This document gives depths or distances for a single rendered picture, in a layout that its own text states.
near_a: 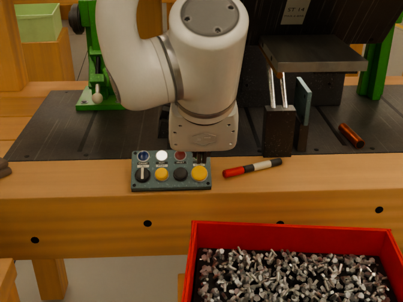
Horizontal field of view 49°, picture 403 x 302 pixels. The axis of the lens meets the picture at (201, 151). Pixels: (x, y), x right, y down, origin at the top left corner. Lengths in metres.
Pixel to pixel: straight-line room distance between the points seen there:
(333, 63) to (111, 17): 0.46
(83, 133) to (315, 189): 0.55
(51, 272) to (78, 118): 0.83
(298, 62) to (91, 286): 1.42
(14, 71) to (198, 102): 0.97
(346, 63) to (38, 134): 0.70
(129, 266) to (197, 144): 1.40
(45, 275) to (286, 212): 1.19
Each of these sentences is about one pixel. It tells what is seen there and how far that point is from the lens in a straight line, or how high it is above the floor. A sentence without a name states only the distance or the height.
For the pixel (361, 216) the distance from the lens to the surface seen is 0.92.
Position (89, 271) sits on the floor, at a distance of 2.02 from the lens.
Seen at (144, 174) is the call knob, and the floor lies 0.94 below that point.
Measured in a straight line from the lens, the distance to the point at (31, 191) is 0.88.
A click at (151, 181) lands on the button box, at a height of 0.92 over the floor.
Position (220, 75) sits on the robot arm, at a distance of 0.49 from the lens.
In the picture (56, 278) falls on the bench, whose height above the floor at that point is 0.11.
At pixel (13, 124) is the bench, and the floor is 0.88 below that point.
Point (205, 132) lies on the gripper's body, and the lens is 0.62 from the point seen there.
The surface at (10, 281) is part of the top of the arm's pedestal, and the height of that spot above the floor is 0.83.
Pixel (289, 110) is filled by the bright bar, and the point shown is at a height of 1.01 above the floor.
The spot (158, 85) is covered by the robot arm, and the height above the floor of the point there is 1.19.
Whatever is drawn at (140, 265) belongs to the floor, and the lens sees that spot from 2.01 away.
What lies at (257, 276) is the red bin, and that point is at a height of 0.89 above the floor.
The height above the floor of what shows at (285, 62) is 1.13.
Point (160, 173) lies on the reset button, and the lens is 0.81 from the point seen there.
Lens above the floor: 1.36
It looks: 28 degrees down
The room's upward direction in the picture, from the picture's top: straight up
